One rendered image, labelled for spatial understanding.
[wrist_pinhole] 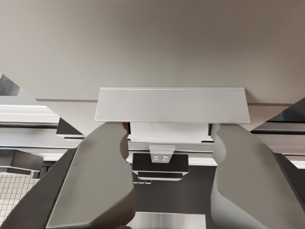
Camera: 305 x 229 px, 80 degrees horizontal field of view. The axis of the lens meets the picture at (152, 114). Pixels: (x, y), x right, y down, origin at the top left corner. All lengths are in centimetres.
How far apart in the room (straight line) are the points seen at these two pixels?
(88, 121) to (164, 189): 58
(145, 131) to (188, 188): 56
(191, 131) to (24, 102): 20
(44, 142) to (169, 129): 40
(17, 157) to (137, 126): 38
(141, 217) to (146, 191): 50
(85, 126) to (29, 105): 9
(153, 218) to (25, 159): 38
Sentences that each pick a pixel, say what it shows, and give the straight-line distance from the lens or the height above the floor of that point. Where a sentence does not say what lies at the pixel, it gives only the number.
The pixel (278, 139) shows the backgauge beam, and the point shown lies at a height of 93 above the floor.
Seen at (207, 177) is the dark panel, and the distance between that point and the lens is 75.
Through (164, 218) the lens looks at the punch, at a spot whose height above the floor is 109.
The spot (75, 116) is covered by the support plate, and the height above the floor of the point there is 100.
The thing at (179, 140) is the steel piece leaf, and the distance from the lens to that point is 22.
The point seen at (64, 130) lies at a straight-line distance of 25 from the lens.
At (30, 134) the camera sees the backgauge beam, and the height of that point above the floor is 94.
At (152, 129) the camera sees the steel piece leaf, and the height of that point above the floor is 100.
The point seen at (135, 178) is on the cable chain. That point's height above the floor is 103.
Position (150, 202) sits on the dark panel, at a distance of 73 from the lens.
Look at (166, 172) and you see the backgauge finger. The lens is 41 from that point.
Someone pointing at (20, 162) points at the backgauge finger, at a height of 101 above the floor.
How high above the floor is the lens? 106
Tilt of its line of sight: 22 degrees down
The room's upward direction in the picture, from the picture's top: 178 degrees counter-clockwise
